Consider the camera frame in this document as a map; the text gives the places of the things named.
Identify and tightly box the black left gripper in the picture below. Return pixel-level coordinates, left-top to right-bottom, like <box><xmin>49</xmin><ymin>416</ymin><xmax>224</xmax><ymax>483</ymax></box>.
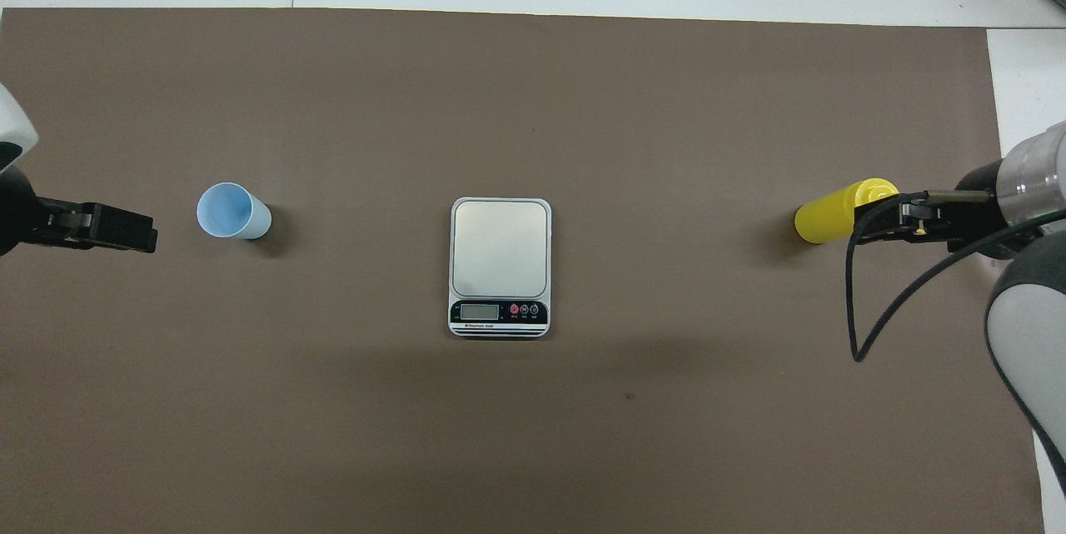
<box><xmin>0</xmin><ymin>166</ymin><xmax>158</xmax><ymax>259</ymax></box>

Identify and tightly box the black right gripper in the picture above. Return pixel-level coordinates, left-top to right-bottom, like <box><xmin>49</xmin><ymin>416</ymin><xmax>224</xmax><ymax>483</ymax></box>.
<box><xmin>854</xmin><ymin>157</ymin><xmax>1006</xmax><ymax>257</ymax></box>

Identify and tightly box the yellow squeeze seasoning bottle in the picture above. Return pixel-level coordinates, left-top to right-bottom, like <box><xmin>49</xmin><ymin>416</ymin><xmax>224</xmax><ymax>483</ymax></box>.
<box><xmin>795</xmin><ymin>177</ymin><xmax>901</xmax><ymax>245</ymax></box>

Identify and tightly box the light blue plastic cup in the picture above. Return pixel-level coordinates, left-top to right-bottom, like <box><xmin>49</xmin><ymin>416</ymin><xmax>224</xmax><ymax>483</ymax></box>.
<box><xmin>197</xmin><ymin>182</ymin><xmax>273</xmax><ymax>241</ymax></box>

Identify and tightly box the silver digital kitchen scale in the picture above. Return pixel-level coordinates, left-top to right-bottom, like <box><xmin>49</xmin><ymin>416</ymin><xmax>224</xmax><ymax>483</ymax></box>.
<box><xmin>448</xmin><ymin>197</ymin><xmax>553</xmax><ymax>339</ymax></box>

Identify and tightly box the brown paper table mat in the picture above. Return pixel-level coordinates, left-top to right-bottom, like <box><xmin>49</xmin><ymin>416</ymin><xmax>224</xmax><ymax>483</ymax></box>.
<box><xmin>0</xmin><ymin>7</ymin><xmax>1047</xmax><ymax>534</ymax></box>

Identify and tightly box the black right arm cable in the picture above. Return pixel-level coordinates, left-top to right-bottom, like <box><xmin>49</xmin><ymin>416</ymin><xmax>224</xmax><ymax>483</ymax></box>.
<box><xmin>846</xmin><ymin>199</ymin><xmax>1066</xmax><ymax>363</ymax></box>

